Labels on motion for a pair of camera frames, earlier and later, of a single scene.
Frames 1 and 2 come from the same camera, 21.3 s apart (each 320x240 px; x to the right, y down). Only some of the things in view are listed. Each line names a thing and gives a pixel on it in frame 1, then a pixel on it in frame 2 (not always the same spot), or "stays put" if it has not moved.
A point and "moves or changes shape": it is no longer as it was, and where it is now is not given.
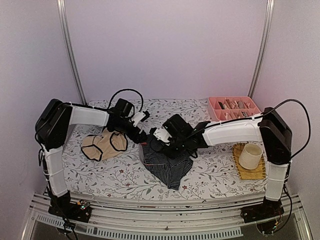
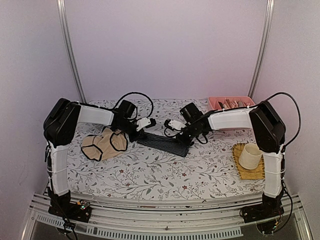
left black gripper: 137,139 stays put
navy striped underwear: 170,171 moves or changes shape
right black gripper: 171,153 -> 180,139
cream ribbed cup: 250,156 stays put
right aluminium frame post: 270,6 stays put
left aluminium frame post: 61,8 stays put
